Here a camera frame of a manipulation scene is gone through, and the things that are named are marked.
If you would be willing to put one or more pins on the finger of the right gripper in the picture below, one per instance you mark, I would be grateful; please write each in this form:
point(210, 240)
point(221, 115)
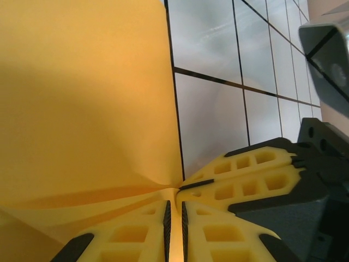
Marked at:
point(245, 188)
point(245, 163)

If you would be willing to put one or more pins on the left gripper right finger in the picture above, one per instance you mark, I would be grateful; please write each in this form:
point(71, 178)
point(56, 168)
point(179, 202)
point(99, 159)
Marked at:
point(218, 240)

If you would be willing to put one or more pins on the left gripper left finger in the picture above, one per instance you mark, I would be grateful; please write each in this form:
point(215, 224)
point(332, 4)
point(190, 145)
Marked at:
point(131, 240)

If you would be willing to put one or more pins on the orange cloth sheet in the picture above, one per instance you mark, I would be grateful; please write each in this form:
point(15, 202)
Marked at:
point(81, 95)

